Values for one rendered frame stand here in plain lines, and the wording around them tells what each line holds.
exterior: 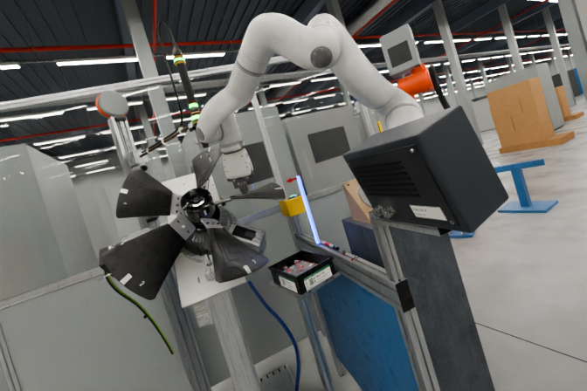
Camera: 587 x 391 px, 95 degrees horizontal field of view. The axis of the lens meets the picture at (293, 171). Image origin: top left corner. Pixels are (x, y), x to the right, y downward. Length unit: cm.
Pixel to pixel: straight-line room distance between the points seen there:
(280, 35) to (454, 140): 49
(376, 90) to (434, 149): 40
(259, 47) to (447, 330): 120
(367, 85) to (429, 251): 68
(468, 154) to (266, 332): 184
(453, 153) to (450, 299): 87
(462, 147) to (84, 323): 205
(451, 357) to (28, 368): 210
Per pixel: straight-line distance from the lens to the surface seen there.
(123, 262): 111
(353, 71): 83
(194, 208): 111
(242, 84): 86
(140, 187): 129
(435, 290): 124
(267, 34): 79
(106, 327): 211
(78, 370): 224
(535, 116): 846
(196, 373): 202
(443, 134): 50
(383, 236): 77
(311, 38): 72
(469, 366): 145
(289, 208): 144
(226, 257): 100
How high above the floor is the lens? 124
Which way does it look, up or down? 1 degrees down
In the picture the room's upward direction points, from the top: 17 degrees counter-clockwise
